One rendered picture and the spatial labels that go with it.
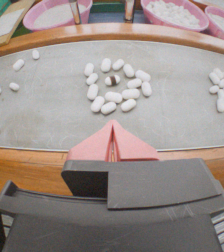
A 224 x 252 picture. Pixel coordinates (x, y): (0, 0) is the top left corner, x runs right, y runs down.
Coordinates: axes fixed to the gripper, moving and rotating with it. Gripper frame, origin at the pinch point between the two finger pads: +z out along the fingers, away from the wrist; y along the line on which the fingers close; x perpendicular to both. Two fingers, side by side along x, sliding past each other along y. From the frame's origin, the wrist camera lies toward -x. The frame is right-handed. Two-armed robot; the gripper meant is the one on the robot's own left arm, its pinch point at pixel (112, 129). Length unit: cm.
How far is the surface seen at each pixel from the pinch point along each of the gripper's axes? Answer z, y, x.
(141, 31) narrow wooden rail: 27.7, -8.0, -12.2
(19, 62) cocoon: 22.0, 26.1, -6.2
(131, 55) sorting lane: 23.8, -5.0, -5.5
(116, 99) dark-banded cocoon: 12.3, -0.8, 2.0
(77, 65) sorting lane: 21.6, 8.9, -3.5
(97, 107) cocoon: 11.0, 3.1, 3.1
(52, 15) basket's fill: 43, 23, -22
